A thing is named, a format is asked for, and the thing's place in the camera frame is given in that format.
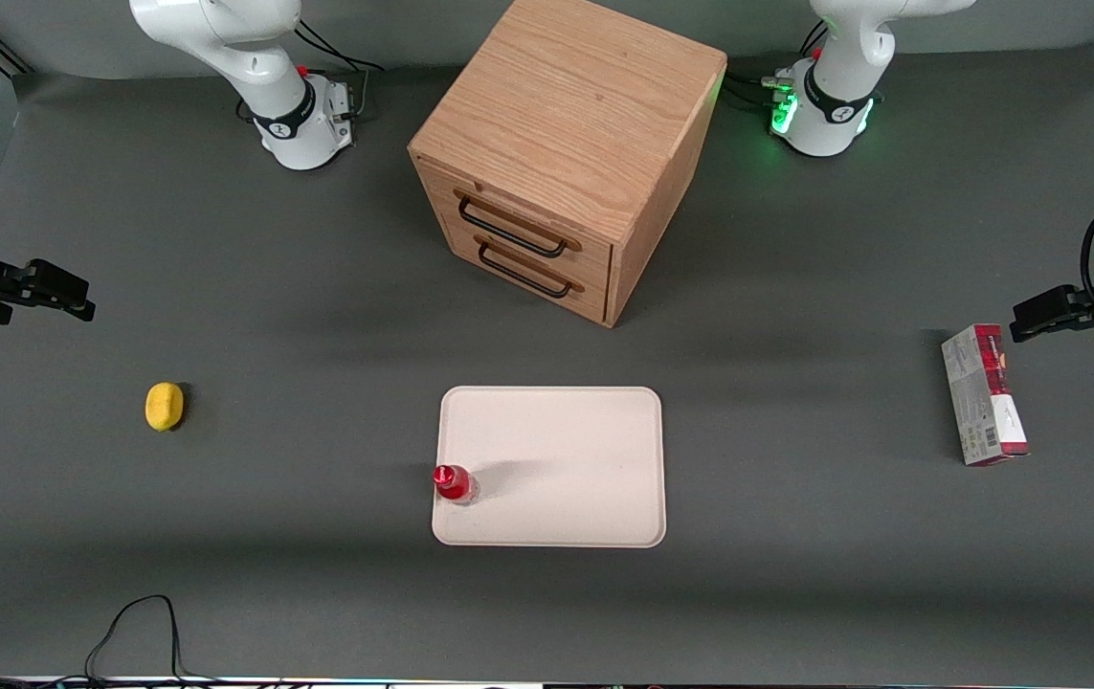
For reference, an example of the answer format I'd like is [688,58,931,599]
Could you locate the red coke bottle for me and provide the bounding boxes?
[432,463,480,506]

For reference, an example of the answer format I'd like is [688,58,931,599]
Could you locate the beige rectangular tray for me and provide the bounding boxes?
[432,386,667,549]

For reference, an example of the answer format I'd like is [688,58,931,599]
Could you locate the grey and red carton box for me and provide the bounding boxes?
[941,323,1031,467]

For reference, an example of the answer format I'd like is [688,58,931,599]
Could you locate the yellow lemon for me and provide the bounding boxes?
[145,382,185,433]

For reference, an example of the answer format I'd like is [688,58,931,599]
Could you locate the dark grey table mat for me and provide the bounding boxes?
[0,36,1094,682]

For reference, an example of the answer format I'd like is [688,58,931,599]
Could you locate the wooden drawer front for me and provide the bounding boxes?
[415,156,614,280]
[449,230,612,324]

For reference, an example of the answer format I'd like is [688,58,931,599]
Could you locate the wooden drawer cabinet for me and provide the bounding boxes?
[408,0,728,329]

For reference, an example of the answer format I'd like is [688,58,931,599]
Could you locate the black cable loop on table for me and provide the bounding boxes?
[0,594,222,688]

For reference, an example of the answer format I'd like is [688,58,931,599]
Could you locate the black right arm base cables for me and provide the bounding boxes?
[292,16,386,122]

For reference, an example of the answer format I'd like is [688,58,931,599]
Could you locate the black arm base cables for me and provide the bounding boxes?
[292,16,386,122]
[723,19,831,112]

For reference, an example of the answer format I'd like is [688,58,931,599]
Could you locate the black left arm base cables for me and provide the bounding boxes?
[723,19,831,112]

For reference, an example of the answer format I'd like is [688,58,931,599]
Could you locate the black drawer handle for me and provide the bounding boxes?
[475,236,586,300]
[456,191,584,259]

